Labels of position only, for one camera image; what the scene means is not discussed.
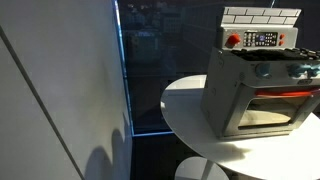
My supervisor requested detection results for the grey toy stove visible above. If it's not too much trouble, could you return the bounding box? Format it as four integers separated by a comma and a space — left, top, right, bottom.
199, 6, 320, 140

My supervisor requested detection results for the blue stove knob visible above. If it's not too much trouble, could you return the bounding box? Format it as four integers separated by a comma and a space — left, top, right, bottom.
287, 62, 320, 80
254, 62, 273, 80

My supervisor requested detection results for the black burner grate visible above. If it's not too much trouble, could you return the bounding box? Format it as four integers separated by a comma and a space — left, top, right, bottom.
229, 48, 289, 62
286, 47, 320, 61

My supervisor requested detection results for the oven door with window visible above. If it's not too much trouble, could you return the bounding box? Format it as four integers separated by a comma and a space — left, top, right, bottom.
221, 83, 320, 138

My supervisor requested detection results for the red oven door handle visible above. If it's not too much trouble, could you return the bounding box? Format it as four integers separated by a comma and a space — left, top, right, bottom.
254, 87, 320, 100

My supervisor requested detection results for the round white table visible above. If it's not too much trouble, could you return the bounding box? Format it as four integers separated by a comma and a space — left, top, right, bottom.
159, 73, 320, 180

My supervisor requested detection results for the black stove button panel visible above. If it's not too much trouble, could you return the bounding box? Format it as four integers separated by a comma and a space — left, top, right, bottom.
243, 31, 279, 48

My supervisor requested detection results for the large red stove knob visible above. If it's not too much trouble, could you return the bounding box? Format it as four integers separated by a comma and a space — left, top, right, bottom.
224, 32, 242, 49

